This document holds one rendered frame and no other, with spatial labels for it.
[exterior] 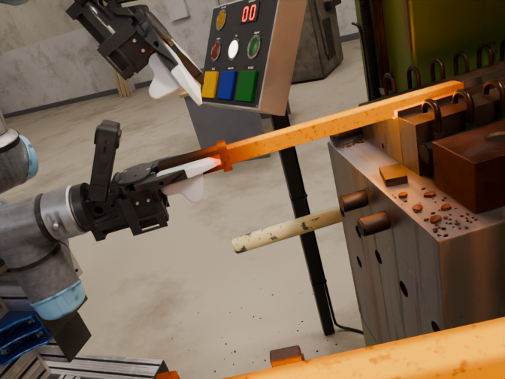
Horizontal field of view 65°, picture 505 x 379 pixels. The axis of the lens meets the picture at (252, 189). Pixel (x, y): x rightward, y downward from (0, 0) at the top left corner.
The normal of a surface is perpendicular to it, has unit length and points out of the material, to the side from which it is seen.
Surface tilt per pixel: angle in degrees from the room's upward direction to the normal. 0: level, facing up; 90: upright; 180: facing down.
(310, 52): 92
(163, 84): 61
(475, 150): 0
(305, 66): 92
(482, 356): 0
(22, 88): 90
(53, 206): 49
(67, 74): 90
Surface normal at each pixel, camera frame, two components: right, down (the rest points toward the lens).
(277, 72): 0.54, 0.23
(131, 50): 0.09, 0.42
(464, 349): -0.25, -0.87
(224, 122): -0.23, 0.47
